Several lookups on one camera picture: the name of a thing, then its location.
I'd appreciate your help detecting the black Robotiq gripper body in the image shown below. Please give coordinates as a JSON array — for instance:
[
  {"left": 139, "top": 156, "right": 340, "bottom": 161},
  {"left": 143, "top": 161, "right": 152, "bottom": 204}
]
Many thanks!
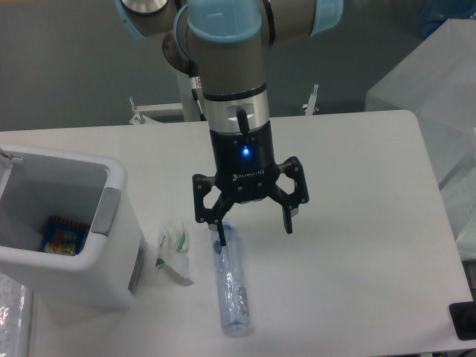
[{"left": 210, "top": 122, "right": 283, "bottom": 203}]

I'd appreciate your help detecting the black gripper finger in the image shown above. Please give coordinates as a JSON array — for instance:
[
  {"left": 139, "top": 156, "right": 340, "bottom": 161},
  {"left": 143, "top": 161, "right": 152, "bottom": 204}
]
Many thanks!
[
  {"left": 266, "top": 155, "right": 311, "bottom": 235},
  {"left": 192, "top": 174, "right": 238, "bottom": 246}
]

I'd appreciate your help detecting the white green wrapper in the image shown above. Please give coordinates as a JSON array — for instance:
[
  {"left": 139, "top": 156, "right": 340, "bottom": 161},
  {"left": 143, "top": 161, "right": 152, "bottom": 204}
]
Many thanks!
[{"left": 155, "top": 216, "right": 195, "bottom": 286}]

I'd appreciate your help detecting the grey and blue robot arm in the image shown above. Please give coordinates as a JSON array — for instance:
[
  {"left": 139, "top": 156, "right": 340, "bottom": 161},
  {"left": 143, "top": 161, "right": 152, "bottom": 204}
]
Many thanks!
[{"left": 116, "top": 1, "right": 344, "bottom": 245}]

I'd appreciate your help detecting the white trash can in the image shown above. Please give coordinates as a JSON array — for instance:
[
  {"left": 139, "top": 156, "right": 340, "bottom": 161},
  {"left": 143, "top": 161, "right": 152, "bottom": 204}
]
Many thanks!
[{"left": 1, "top": 144, "right": 147, "bottom": 309}]

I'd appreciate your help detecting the metal table clamp bolt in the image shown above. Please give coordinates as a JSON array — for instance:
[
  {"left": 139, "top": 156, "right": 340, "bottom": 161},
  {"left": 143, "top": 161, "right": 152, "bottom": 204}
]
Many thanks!
[{"left": 302, "top": 83, "right": 319, "bottom": 116}]

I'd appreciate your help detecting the clear blue plastic bottle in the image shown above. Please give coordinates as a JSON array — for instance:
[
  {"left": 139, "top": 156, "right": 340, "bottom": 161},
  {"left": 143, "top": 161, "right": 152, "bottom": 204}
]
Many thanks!
[{"left": 211, "top": 222, "right": 251, "bottom": 338}]

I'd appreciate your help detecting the blue yellow snack packet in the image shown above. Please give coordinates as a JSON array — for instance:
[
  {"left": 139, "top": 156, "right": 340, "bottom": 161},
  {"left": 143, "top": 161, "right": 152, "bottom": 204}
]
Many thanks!
[{"left": 40, "top": 215, "right": 90, "bottom": 257}]

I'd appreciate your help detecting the frosted plastic storage box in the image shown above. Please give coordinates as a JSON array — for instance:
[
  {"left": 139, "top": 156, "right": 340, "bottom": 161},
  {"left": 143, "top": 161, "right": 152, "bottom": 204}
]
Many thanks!
[{"left": 364, "top": 18, "right": 476, "bottom": 190}]

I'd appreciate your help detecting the blue water jug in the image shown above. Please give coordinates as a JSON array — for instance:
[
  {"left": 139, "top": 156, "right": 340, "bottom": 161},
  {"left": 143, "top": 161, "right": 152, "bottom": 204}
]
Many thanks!
[{"left": 416, "top": 0, "right": 475, "bottom": 38}]

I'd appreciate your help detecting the black device at table edge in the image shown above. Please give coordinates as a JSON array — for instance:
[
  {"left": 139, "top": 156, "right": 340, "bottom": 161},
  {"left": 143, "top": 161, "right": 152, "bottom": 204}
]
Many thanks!
[{"left": 449, "top": 301, "right": 475, "bottom": 341}]

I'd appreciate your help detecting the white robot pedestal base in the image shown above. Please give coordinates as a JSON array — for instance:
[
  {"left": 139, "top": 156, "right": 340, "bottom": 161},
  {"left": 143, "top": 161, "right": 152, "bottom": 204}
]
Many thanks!
[{"left": 129, "top": 31, "right": 239, "bottom": 125}]

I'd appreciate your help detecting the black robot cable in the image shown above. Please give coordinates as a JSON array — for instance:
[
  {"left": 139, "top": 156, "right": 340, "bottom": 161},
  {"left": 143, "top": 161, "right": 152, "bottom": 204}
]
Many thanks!
[{"left": 190, "top": 61, "right": 208, "bottom": 122}]

